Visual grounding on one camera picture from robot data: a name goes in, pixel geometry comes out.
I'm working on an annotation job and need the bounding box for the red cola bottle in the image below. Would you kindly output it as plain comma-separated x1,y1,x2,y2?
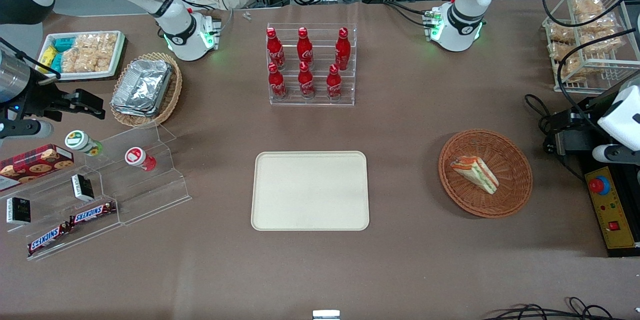
297,61,316,99
266,28,286,70
296,27,315,66
267,63,289,100
334,28,352,71
326,64,344,101

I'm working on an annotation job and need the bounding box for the yellow snack pack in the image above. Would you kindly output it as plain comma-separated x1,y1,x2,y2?
38,45,59,68

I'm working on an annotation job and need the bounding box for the clear acrylic step shelf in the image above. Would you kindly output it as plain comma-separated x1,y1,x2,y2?
0,122,193,261

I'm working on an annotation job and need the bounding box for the light oval wicker basket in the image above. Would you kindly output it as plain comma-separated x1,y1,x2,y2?
110,52,183,128

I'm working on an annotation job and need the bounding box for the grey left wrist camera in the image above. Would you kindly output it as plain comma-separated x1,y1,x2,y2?
592,144,640,166

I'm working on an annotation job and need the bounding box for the cream plastic tray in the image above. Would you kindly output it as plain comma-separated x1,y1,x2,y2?
251,151,370,231

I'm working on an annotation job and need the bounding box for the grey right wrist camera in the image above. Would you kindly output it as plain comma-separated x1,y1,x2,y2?
0,119,54,141

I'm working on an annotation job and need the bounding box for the black coiled power cable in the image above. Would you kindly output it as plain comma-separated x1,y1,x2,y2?
524,93,555,134

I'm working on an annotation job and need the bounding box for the green lid drink bottle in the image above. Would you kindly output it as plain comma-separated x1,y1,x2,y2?
64,130,104,157

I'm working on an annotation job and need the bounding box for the black table machine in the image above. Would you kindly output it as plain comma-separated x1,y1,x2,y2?
543,94,640,258

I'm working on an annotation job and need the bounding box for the snickers bar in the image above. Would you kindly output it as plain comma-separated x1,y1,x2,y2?
68,201,118,226
27,222,72,256

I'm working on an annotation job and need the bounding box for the black cable on table edge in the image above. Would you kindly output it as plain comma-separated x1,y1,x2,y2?
482,297,640,320

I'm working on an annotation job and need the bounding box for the rice cracker bag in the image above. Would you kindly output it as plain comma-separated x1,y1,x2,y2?
61,48,112,74
74,33,119,51

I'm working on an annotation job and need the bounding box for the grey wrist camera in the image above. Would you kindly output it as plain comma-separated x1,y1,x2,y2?
592,144,640,166
0,119,54,141

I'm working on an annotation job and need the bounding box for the brown wicker basket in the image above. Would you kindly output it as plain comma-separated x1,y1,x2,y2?
438,129,534,219

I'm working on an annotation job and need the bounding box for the yellow emergency stop panel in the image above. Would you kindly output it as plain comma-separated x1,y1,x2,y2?
584,166,640,250

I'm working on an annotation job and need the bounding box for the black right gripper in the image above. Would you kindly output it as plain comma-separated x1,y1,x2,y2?
15,72,107,122

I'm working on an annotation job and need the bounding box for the white rectangular snack tray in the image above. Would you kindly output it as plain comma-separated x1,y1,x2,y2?
37,31,126,82

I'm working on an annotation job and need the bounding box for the cracker bag in rack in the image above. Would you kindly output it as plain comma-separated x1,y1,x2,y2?
547,22,577,44
557,56,602,82
582,30,624,54
572,0,605,16
577,12,618,34

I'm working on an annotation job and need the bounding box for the red cookie box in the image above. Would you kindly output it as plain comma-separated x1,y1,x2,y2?
0,144,75,191

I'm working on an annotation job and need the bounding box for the clear acrylic bottle rack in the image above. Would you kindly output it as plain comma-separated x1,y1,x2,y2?
266,23,358,107

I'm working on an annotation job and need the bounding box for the red lid drink bottle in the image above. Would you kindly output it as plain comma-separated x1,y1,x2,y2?
124,147,157,172

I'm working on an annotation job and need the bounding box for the aluminium foil container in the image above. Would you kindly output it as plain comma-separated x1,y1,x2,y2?
110,59,173,117

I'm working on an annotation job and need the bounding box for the triangular sandwich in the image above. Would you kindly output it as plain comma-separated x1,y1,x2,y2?
449,156,500,195

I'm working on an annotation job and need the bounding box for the small black box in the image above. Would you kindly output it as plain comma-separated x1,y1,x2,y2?
70,174,95,202
5,197,32,225

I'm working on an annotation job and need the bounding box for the white wire rack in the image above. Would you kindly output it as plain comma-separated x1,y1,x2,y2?
542,0,640,93

